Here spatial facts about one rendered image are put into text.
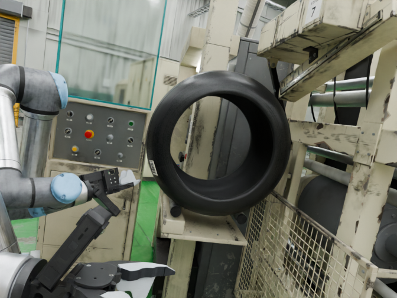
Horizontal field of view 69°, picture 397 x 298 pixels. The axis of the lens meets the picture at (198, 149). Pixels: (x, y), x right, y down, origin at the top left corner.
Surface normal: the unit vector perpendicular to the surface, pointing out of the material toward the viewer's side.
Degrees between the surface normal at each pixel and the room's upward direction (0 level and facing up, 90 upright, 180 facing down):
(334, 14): 90
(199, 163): 90
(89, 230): 84
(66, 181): 58
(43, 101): 100
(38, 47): 90
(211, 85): 80
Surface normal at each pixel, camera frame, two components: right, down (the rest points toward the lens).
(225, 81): 0.13, -0.04
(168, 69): 0.45, 0.19
